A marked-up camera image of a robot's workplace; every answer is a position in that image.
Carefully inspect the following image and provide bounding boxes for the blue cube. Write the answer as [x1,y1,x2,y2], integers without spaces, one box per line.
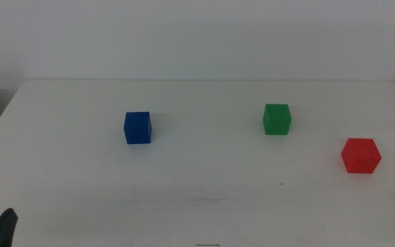
[123,111,152,145]

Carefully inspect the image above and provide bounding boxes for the green cube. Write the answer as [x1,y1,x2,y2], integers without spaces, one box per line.
[262,103,292,136]

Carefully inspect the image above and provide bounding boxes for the red cube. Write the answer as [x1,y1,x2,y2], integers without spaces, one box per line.
[340,137,383,174]

